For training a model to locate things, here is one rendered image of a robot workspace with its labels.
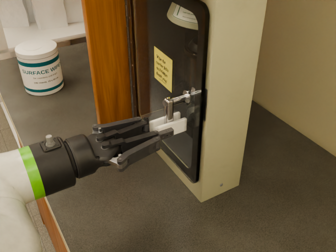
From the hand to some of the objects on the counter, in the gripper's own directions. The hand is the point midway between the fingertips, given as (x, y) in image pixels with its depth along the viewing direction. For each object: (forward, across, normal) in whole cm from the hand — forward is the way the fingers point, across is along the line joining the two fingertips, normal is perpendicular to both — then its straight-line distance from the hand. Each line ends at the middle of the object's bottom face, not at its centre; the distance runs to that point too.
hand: (167, 126), depth 75 cm
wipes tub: (-10, +66, +20) cm, 70 cm away
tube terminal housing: (+18, +11, +20) cm, 29 cm away
